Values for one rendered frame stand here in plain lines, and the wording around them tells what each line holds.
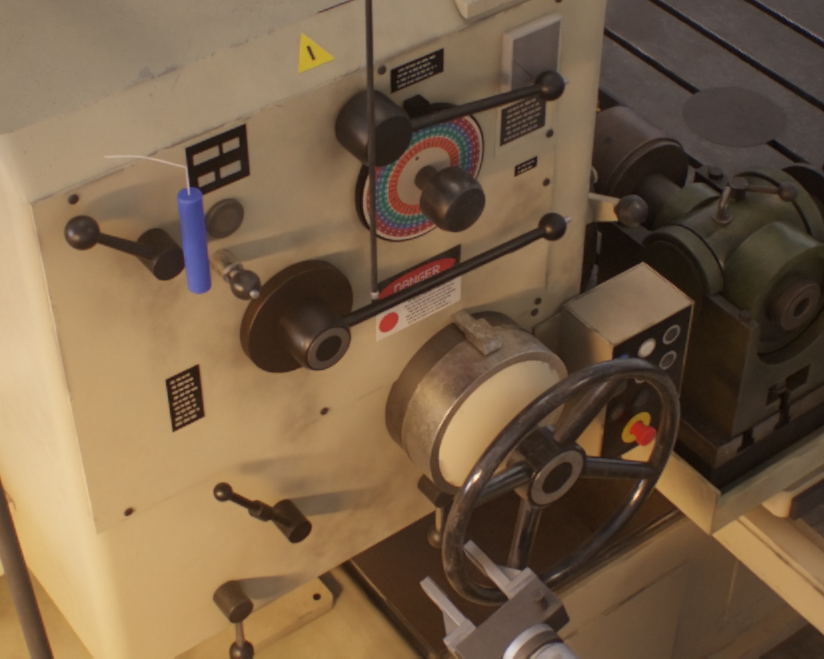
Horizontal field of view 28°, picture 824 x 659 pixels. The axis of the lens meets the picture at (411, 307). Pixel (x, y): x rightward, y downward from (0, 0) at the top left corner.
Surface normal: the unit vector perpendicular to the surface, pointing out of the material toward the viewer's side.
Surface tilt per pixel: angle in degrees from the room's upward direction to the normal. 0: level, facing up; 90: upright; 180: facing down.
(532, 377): 64
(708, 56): 0
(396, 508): 90
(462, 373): 24
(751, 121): 0
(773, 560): 90
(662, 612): 90
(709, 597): 90
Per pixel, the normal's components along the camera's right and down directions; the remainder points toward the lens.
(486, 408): 0.29, 0.27
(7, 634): 0.00, -0.74
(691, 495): -0.81, 0.40
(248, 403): 0.59, 0.55
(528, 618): -0.25, -0.57
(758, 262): -0.43, -0.42
